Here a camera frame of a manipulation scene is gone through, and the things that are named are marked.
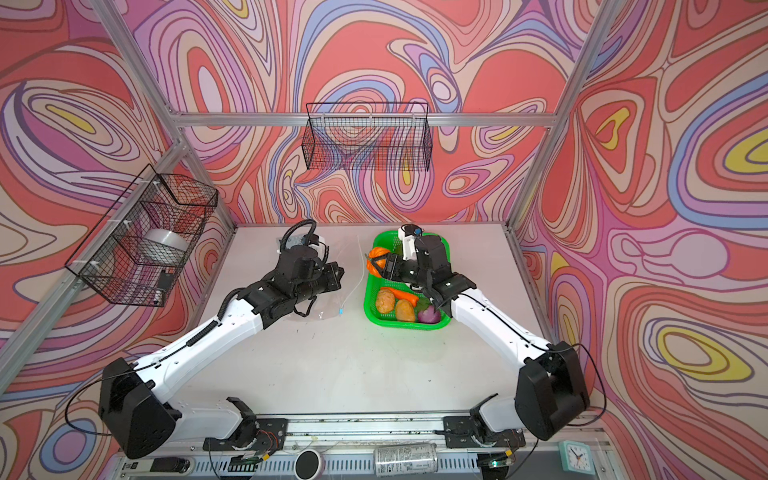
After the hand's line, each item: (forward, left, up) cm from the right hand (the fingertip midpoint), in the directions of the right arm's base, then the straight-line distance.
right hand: (380, 268), depth 79 cm
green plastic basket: (+22, -3, -14) cm, 27 cm away
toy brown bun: (-4, -7, -16) cm, 18 cm away
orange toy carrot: (+3, -7, -19) cm, 20 cm away
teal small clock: (-41, -45, -21) cm, 65 cm away
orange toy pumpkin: (+2, +1, +4) cm, 5 cm away
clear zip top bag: (+5, +9, +1) cm, 11 cm away
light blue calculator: (+29, +33, -19) cm, 47 cm away
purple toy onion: (-6, -14, -17) cm, 23 cm away
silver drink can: (-41, -4, -18) cm, 45 cm away
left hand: (-1, +8, +1) cm, 8 cm away
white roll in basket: (0, +52, +12) cm, 53 cm away
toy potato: (0, -1, -18) cm, 18 cm away
